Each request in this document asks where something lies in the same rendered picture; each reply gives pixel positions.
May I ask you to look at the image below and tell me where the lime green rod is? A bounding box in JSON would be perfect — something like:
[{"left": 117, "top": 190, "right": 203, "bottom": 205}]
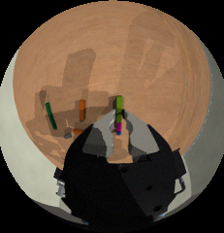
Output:
[{"left": 116, "top": 96, "right": 123, "bottom": 123}]

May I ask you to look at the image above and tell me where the orange rod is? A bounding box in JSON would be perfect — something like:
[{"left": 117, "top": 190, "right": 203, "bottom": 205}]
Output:
[
  {"left": 79, "top": 100, "right": 86, "bottom": 120},
  {"left": 73, "top": 128, "right": 85, "bottom": 134}
]

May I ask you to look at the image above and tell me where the small magenta block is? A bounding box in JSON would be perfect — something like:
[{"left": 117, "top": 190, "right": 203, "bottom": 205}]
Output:
[{"left": 116, "top": 123, "right": 121, "bottom": 131}]

